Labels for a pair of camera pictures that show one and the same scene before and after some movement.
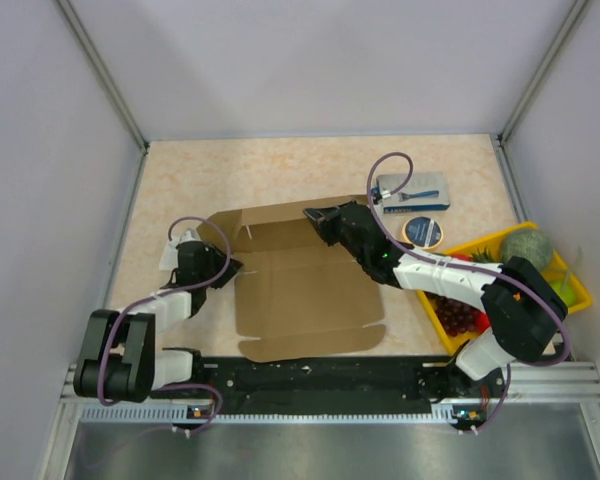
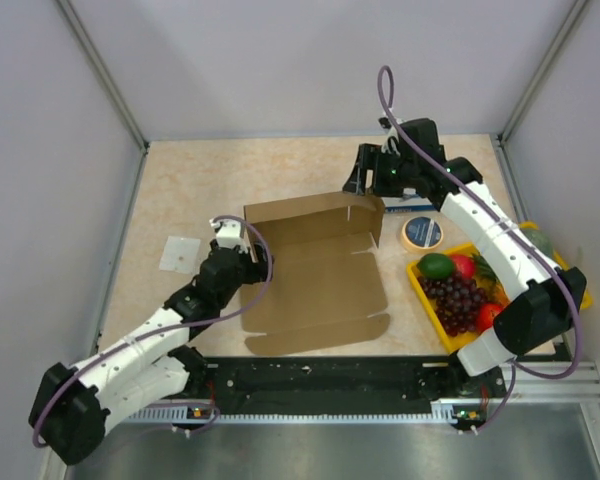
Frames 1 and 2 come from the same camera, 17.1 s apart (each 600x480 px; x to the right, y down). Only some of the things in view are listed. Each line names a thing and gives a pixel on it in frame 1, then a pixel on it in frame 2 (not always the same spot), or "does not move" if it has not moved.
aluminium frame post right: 540,68 does not move
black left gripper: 232,267 -> 256,269
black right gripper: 327,218 -> 368,158
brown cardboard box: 294,293 does not move
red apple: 482,322 does not move
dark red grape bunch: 455,317 does not move
